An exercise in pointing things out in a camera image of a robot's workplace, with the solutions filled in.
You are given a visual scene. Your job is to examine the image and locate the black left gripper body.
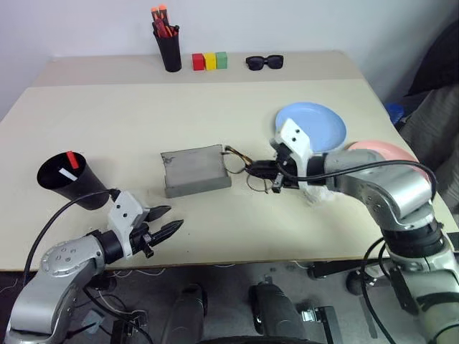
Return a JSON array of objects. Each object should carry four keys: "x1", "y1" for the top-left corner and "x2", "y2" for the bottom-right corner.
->
[{"x1": 128, "y1": 208, "x2": 159, "y2": 259}]

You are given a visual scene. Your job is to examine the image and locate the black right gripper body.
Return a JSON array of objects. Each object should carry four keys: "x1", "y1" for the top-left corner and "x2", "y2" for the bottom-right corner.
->
[{"x1": 271, "y1": 141, "x2": 301, "y2": 195}]

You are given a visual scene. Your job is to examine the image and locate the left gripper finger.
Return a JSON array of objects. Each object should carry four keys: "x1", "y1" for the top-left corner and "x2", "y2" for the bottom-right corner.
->
[
  {"x1": 148, "y1": 204, "x2": 173, "y2": 223},
  {"x1": 150, "y1": 219, "x2": 185, "y2": 247}
]

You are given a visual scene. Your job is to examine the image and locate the tortoiseshell frame eyeglasses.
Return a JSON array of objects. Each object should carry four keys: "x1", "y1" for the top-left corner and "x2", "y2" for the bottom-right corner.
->
[{"x1": 221, "y1": 144, "x2": 278, "y2": 195}]

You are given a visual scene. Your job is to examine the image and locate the grey felt glasses case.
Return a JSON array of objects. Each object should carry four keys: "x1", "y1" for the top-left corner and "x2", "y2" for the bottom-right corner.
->
[{"x1": 159, "y1": 143, "x2": 232, "y2": 199}]

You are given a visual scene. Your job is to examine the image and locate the wide black cup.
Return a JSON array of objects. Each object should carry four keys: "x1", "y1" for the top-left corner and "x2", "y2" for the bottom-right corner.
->
[{"x1": 36, "y1": 151, "x2": 110, "y2": 211}]

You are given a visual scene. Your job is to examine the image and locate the light blue plate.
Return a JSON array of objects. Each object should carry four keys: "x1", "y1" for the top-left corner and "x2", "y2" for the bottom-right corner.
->
[{"x1": 274, "y1": 102, "x2": 348, "y2": 153}]

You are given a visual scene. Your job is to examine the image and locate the dark rounded robot leg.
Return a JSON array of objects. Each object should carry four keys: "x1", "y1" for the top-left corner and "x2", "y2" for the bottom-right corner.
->
[
  {"x1": 248, "y1": 282, "x2": 310, "y2": 344},
  {"x1": 161, "y1": 284, "x2": 209, "y2": 344}
]

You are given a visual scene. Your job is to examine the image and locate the pink plate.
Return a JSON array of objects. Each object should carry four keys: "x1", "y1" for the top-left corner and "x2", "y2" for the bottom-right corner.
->
[{"x1": 345, "y1": 140, "x2": 432, "y2": 188}]

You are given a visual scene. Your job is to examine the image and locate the black sunglasses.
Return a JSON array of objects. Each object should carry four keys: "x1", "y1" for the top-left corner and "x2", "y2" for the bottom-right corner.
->
[{"x1": 245, "y1": 54, "x2": 285, "y2": 72}]

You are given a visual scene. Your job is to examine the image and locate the black caster stand base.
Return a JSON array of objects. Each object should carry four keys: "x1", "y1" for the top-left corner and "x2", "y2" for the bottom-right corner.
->
[{"x1": 307, "y1": 259, "x2": 387, "y2": 297}]

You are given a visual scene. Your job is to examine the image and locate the blue object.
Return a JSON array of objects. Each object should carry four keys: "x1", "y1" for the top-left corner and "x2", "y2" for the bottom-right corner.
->
[{"x1": 386, "y1": 102, "x2": 405, "y2": 125}]

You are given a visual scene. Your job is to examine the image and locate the tall black pen holder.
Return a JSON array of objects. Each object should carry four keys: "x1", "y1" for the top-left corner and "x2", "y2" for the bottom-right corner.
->
[{"x1": 154, "y1": 24, "x2": 183, "y2": 74}]

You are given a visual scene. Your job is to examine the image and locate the grey fabric chair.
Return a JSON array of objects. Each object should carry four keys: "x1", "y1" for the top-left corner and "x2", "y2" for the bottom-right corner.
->
[{"x1": 398, "y1": 82, "x2": 459, "y2": 219}]

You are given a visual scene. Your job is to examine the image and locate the red pen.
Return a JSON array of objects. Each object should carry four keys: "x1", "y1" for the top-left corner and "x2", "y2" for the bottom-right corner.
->
[{"x1": 153, "y1": 18, "x2": 177, "y2": 39}]

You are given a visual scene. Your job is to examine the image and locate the dark garment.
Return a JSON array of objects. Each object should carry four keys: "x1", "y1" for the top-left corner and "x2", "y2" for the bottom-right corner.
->
[{"x1": 407, "y1": 16, "x2": 459, "y2": 98}]

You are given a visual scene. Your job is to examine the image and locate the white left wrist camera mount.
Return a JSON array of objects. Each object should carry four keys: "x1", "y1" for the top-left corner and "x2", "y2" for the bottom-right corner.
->
[{"x1": 106, "y1": 191, "x2": 152, "y2": 259}]

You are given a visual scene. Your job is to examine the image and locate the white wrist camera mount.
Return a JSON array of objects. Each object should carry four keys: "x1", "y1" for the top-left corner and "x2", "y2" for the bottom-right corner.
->
[
  {"x1": 106, "y1": 191, "x2": 152, "y2": 259},
  {"x1": 273, "y1": 118, "x2": 313, "y2": 188}
]

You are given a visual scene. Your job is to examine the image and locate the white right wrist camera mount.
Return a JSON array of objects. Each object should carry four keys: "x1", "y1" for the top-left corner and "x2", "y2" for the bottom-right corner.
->
[{"x1": 273, "y1": 118, "x2": 313, "y2": 188}]

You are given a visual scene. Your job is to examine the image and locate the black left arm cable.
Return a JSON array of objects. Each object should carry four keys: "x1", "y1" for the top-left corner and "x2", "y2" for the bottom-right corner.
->
[{"x1": 22, "y1": 188, "x2": 121, "y2": 287}]

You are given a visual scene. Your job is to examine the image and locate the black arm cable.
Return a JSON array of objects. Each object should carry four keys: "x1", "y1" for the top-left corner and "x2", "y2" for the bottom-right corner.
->
[
  {"x1": 22, "y1": 188, "x2": 121, "y2": 287},
  {"x1": 278, "y1": 158, "x2": 439, "y2": 216}
]

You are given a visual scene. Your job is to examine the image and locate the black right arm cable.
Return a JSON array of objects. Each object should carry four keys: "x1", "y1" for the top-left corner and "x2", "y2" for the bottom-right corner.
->
[{"x1": 278, "y1": 158, "x2": 439, "y2": 216}]

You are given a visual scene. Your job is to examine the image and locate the metal bracket plate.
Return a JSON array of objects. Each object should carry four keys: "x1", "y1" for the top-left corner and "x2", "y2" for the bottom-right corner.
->
[{"x1": 300, "y1": 305, "x2": 340, "y2": 344}]

